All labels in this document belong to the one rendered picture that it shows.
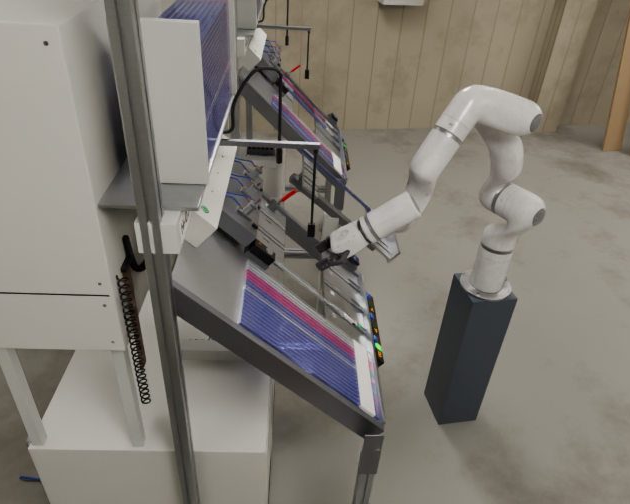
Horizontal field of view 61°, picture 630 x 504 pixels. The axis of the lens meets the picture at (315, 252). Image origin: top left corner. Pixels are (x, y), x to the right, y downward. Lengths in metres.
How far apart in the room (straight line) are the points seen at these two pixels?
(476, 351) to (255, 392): 0.94
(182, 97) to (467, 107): 0.76
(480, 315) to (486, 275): 0.16
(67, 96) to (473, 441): 2.06
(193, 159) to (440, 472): 1.69
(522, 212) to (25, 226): 1.42
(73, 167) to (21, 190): 0.12
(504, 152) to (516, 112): 0.19
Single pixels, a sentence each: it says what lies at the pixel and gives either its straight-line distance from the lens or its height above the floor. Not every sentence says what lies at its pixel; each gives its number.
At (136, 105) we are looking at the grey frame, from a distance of 0.95.
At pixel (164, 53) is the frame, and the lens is 1.07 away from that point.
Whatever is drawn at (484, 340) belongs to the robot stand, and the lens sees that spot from 2.20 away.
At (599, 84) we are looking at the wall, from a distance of 6.28.
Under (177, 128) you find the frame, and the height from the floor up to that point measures 1.51.
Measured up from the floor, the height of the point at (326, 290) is 0.84.
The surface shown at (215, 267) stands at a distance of 1.35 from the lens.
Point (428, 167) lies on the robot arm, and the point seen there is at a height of 1.31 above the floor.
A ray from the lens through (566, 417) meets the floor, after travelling 2.77.
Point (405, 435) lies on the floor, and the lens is 2.45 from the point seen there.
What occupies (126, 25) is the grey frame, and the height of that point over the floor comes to 1.73.
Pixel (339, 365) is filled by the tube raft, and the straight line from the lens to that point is 1.51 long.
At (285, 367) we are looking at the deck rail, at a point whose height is 0.96.
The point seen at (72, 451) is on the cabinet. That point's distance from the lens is 1.69.
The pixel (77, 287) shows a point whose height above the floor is 1.19.
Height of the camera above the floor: 1.92
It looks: 35 degrees down
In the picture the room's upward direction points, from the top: 4 degrees clockwise
